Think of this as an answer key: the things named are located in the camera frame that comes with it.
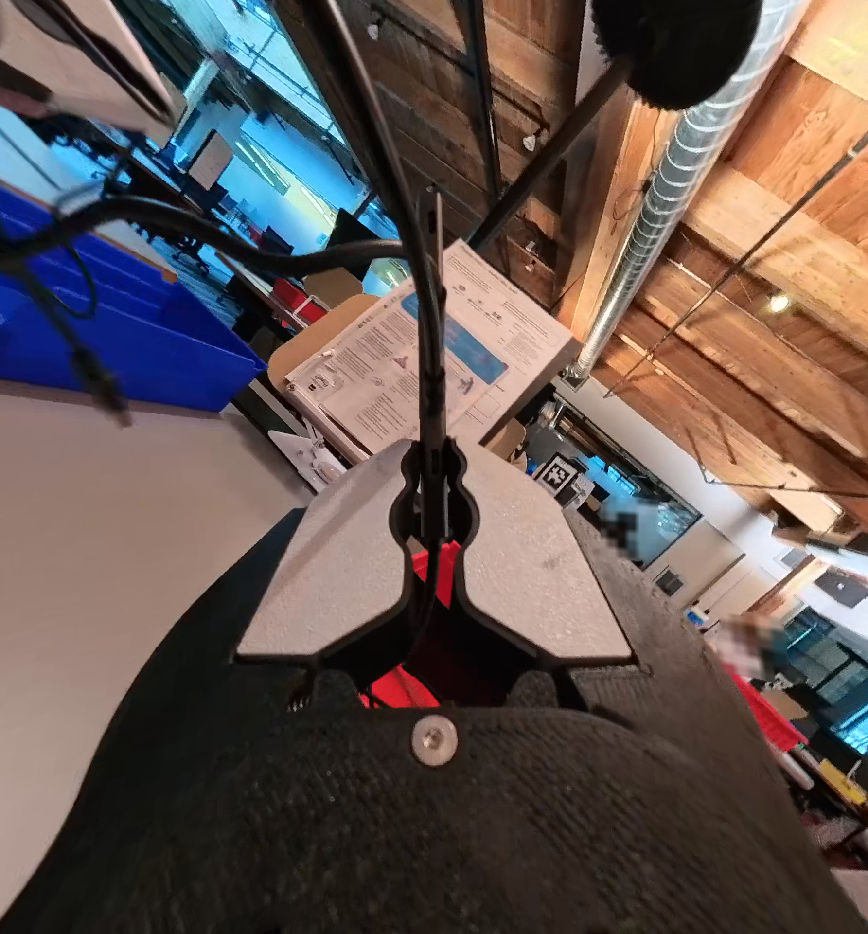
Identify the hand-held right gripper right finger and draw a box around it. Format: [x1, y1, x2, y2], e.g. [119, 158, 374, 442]
[447, 439, 635, 671]

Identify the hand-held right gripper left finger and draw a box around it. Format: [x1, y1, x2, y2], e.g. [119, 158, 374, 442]
[235, 438, 416, 665]

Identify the red plastic bin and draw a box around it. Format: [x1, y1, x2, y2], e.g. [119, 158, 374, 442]
[359, 540, 458, 710]

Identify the blue plastic bin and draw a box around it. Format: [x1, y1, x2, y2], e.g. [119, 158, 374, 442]
[0, 171, 268, 414]

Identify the long grey USB hub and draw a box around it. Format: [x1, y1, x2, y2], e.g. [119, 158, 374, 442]
[423, 184, 452, 542]

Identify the grey desk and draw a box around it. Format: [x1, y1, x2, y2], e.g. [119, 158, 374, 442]
[0, 363, 319, 934]

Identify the black framed marker sign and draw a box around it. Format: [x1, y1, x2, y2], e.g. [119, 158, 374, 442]
[533, 451, 597, 509]

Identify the document stand with instruction sheets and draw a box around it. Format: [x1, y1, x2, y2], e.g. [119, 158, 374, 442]
[266, 237, 583, 496]

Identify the black boom pole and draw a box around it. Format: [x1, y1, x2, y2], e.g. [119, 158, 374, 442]
[467, 54, 635, 252]

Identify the black fuzzy microphone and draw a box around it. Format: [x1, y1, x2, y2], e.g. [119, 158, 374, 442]
[589, 0, 764, 112]

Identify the black cable with plug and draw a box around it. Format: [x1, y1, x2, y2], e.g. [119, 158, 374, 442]
[0, 171, 413, 428]

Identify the silver spiral duct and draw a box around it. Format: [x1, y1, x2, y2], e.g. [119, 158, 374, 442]
[561, 0, 817, 386]

